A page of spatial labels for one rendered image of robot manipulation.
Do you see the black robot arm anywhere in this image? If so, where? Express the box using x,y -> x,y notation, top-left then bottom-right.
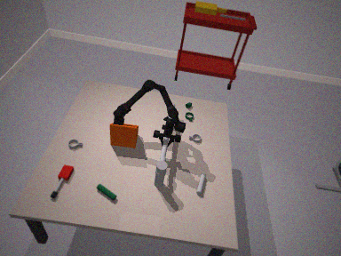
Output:
113,80 -> 186,133

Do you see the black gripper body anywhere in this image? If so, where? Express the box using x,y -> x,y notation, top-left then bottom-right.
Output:
153,128 -> 181,142

